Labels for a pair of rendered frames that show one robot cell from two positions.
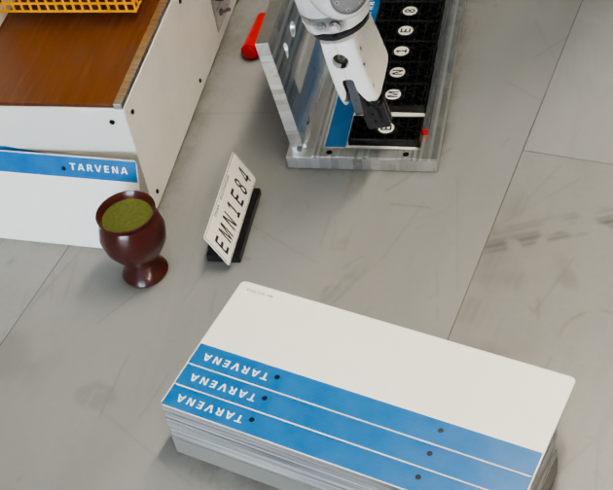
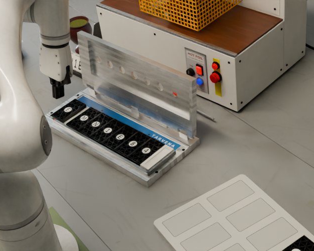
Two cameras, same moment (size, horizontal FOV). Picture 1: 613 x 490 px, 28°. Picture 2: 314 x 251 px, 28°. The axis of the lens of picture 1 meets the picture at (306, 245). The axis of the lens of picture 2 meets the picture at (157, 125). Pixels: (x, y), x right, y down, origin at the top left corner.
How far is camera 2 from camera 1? 257 cm
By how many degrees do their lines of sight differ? 80
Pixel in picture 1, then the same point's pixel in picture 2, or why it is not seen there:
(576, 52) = (51, 196)
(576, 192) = not seen: outside the picture
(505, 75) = (67, 167)
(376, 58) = (48, 65)
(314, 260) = (41, 83)
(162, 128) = (121, 44)
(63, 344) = not seen: hidden behind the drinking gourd
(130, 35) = (134, 11)
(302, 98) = (91, 77)
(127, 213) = (79, 24)
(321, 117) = (100, 100)
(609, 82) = not seen: hidden behind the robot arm
